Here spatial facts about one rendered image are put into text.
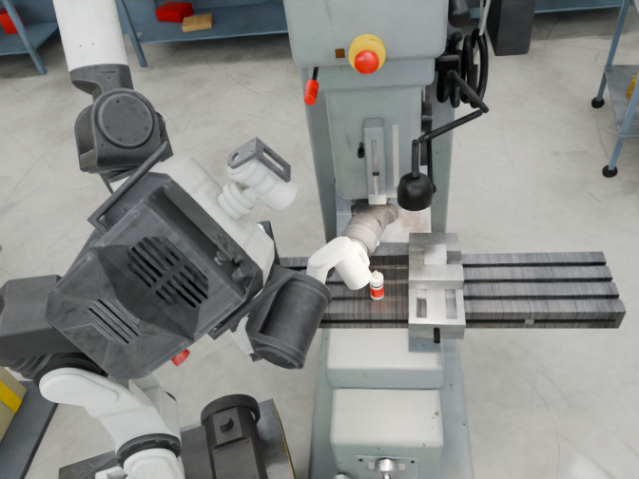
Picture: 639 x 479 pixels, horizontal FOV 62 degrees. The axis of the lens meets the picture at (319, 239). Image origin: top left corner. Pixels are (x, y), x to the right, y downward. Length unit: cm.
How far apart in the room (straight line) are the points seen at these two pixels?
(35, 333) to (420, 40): 79
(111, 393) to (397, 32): 82
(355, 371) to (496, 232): 173
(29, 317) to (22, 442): 187
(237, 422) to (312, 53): 122
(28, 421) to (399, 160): 220
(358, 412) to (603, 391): 129
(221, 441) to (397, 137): 109
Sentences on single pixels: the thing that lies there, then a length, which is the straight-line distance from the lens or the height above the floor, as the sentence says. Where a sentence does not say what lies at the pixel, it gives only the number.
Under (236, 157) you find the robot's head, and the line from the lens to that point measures 89.
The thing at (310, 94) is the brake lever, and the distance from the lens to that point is 94.
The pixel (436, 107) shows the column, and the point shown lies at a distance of 169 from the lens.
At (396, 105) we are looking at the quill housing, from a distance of 114.
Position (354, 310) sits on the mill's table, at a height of 90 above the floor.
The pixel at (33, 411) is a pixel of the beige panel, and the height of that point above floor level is 3.
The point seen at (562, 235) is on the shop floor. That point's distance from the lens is 318.
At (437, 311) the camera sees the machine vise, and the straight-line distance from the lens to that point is 150.
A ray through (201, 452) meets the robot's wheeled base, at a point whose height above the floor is 57.
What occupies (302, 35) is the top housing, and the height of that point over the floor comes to 179.
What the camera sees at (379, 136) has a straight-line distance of 113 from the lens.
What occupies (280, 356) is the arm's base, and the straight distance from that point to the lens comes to 92.
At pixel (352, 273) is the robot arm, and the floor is 124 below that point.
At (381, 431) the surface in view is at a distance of 162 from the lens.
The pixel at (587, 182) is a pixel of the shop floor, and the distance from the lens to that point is 356.
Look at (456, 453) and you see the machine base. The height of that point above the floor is 20.
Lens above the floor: 217
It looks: 45 degrees down
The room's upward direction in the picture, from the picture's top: 9 degrees counter-clockwise
